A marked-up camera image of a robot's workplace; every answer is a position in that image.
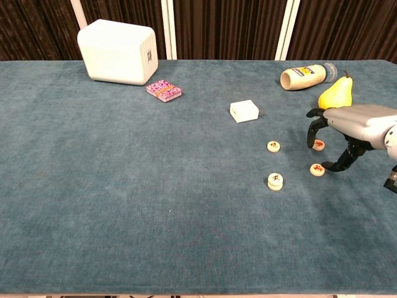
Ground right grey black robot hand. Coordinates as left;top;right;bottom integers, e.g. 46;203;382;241
306;104;397;173

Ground large white plastic box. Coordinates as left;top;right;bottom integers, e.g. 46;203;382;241
76;18;159;86

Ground yellow pear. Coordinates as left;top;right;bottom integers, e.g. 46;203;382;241
318;70;354;111

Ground cream mayonnaise squeeze bottle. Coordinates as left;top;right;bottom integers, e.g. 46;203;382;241
280;61;338;91

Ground white power adapter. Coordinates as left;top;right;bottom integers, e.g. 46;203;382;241
230;99;264;124

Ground pink patterned card deck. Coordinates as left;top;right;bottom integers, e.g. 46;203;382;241
145;79;183;104

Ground teal velvet tablecloth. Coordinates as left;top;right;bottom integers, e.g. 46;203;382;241
0;59;397;296

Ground white partition post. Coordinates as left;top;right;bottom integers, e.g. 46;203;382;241
160;0;178;60
274;0;301;61
69;0;88;29

